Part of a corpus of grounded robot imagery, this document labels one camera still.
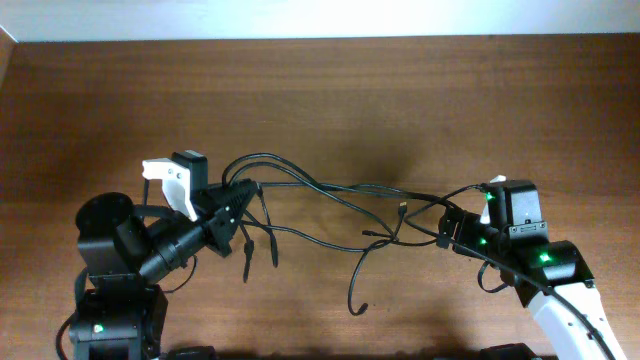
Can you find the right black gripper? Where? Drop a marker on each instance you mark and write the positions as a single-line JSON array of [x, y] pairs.
[[451, 230]]

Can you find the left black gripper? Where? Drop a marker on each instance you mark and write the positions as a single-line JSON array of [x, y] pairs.
[[224, 218]]

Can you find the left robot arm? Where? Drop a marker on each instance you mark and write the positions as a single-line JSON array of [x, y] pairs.
[[128, 248]]

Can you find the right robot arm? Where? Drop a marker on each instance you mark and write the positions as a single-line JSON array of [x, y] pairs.
[[551, 279]]

